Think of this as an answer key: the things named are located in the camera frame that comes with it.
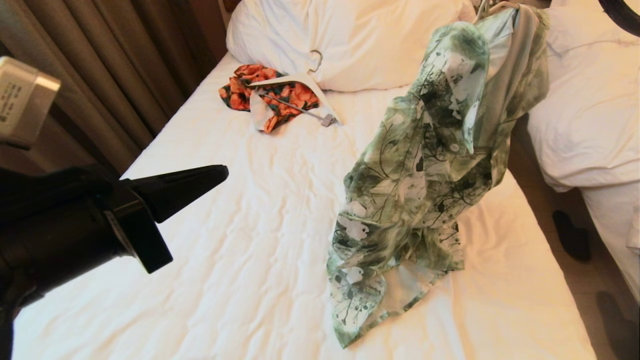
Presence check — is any green floral print shirt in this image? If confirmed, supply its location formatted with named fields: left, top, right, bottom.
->
left=326, top=5, right=551, bottom=350

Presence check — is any cream wire clothes hanger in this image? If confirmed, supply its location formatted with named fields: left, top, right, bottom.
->
left=472, top=0, right=522, bottom=23

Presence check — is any white hanger with metal bar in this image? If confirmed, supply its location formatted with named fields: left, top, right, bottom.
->
left=248, top=49, right=345, bottom=127

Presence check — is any white sheeted bed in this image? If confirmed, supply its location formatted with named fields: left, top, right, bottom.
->
left=10, top=52, right=596, bottom=360
left=580, top=185, right=640, bottom=303

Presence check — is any orange floral garment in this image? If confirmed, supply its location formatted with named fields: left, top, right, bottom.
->
left=218, top=64, right=321, bottom=135

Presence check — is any brown curtain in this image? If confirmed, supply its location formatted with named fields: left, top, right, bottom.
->
left=0, top=0, right=221, bottom=176

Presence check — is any brown wooden headboard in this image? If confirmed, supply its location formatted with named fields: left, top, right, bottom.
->
left=220, top=0, right=243, bottom=26

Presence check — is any white pillow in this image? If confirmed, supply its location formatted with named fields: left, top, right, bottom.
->
left=226, top=0, right=476, bottom=93
left=542, top=0, right=640, bottom=56

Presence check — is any black slipper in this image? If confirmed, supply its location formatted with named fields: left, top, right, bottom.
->
left=552, top=211, right=591, bottom=262

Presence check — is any white duvet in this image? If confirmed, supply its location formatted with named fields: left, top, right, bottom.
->
left=510, top=42, right=640, bottom=193

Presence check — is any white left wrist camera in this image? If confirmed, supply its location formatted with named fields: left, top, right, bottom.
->
left=0, top=56, right=62, bottom=149

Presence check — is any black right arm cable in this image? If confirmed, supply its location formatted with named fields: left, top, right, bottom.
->
left=597, top=0, right=640, bottom=37

